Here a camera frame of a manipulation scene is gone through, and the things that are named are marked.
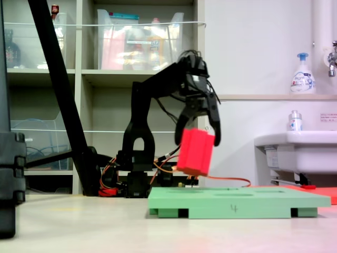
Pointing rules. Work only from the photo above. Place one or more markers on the thin black tripod brace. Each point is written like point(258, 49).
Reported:
point(50, 158)

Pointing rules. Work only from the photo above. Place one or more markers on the low clear storage bin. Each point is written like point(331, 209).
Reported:
point(39, 137)

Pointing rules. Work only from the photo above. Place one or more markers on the metal faucet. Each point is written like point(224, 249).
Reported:
point(332, 59)

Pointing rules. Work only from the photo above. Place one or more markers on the pink pouch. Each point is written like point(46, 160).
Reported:
point(113, 52)

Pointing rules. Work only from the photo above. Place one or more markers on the white sink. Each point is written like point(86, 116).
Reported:
point(302, 155)

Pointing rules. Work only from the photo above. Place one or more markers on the dark glass bottle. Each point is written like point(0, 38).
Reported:
point(12, 52)

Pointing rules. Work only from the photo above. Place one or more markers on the beige shelf unit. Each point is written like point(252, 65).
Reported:
point(105, 76)

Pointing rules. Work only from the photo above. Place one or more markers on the green shape sorting board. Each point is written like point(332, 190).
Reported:
point(237, 203)

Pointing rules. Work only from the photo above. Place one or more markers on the dark tripod pole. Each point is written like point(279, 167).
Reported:
point(4, 79)

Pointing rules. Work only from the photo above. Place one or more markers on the small clear sanitizer bottle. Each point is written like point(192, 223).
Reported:
point(295, 122)

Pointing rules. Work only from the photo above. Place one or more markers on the small circuit board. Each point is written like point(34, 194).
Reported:
point(190, 185)

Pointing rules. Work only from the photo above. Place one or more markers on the large clear storage bin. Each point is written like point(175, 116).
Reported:
point(118, 52)

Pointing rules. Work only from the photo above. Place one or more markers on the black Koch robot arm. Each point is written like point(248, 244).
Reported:
point(139, 110)

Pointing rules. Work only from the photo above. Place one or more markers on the orange bottle pink cap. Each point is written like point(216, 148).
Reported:
point(156, 47)

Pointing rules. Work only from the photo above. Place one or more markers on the notched black stack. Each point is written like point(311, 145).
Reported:
point(10, 171)

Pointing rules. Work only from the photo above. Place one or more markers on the red cross columnar block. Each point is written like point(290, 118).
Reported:
point(196, 153)

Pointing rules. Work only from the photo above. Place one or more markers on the white soap pump bottle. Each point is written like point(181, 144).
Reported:
point(302, 79)

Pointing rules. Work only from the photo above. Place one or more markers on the thick black tripod leg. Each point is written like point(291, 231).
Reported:
point(58, 79)

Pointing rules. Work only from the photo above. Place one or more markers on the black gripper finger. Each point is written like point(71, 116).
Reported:
point(184, 121)
point(216, 118)

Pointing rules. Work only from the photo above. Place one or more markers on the teal topped package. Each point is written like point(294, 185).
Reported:
point(123, 18)

